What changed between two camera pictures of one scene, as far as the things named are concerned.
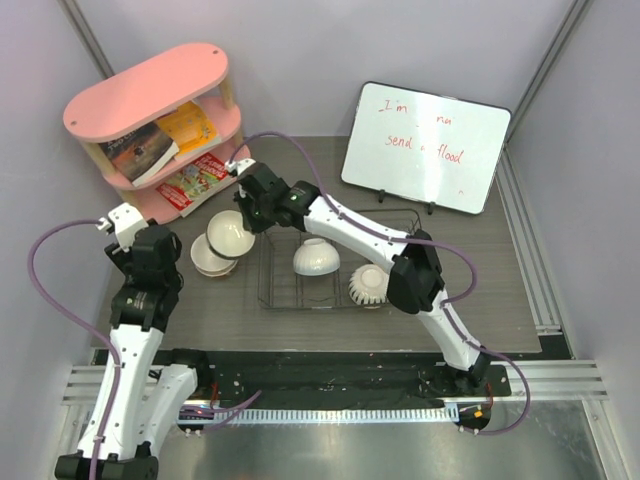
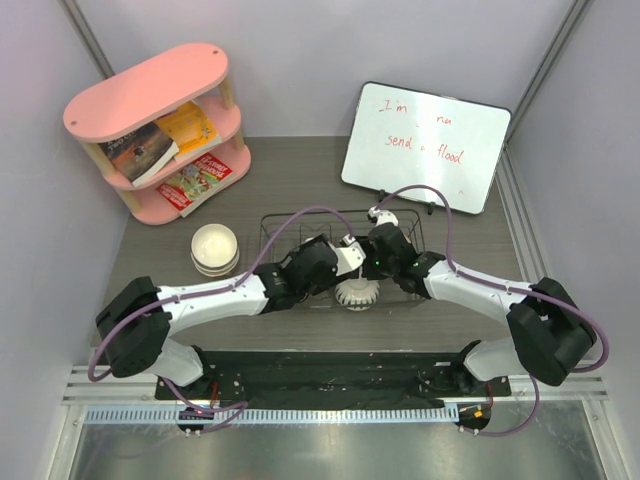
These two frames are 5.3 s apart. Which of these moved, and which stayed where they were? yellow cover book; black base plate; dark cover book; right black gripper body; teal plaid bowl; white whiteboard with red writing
Moved: teal plaid bowl; right black gripper body
Stayed: yellow cover book; white whiteboard with red writing; dark cover book; black base plate
